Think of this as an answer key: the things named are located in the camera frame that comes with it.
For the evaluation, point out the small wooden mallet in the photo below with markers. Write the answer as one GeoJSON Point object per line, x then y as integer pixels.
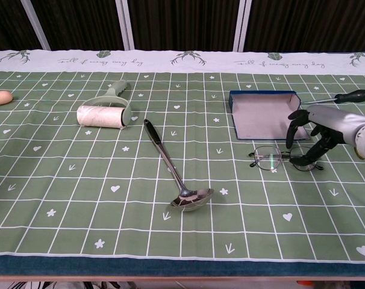
{"type": "Point", "coordinates": [0, 97]}

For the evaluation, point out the black-framed eyeglasses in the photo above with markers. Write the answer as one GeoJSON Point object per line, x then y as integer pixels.
{"type": "Point", "coordinates": [267, 158]}

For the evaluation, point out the white partition post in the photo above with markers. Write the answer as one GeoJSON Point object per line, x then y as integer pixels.
{"type": "Point", "coordinates": [35, 24]}
{"type": "Point", "coordinates": [241, 24]}
{"type": "Point", "coordinates": [123, 24]}

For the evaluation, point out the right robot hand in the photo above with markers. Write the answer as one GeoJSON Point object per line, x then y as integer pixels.
{"type": "Point", "coordinates": [333, 119]}

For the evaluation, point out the green lint roller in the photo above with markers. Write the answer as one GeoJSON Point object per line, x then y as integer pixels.
{"type": "Point", "coordinates": [98, 116]}

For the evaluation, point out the black yellow screwdriver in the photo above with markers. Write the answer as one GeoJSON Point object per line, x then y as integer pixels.
{"type": "Point", "coordinates": [351, 96]}

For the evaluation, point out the green grid tablecloth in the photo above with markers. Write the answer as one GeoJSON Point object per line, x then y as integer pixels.
{"type": "Point", "coordinates": [80, 180]}

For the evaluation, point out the blue glasses case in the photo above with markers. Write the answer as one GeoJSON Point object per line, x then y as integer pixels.
{"type": "Point", "coordinates": [260, 120]}

